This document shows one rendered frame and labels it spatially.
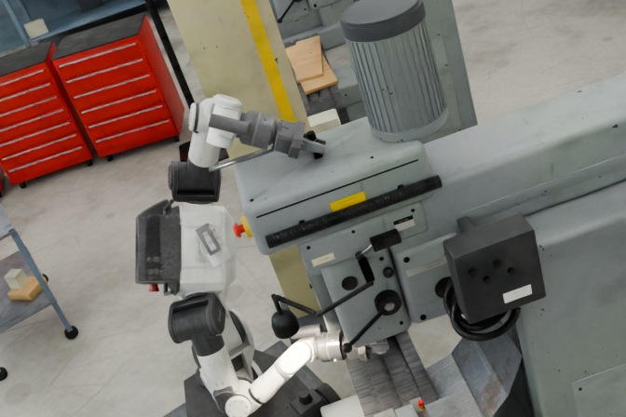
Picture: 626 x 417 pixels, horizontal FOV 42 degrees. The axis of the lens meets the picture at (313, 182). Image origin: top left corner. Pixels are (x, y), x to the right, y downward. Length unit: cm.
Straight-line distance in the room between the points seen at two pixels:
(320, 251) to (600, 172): 76
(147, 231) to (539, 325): 114
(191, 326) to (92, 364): 257
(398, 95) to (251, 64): 190
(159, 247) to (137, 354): 247
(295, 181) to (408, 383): 93
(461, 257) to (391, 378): 92
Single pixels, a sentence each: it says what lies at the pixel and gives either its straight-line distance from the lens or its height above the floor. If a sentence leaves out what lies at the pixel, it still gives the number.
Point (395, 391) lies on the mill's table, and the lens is 269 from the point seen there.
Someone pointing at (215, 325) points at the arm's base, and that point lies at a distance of 245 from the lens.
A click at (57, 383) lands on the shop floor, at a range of 504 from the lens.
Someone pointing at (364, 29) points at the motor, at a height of 220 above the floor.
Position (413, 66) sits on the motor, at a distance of 195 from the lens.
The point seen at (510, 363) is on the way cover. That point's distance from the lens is 252.
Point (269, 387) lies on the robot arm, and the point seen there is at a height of 117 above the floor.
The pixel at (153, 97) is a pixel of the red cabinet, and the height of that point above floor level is 47.
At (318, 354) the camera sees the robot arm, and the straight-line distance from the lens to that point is 248.
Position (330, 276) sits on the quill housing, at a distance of 217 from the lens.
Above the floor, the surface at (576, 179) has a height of 163.
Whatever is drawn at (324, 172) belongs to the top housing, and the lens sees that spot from 201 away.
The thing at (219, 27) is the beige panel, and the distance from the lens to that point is 374.
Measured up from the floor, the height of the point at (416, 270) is 153.
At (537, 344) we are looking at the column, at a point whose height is 124.
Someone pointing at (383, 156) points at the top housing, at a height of 189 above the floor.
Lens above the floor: 289
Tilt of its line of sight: 30 degrees down
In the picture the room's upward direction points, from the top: 19 degrees counter-clockwise
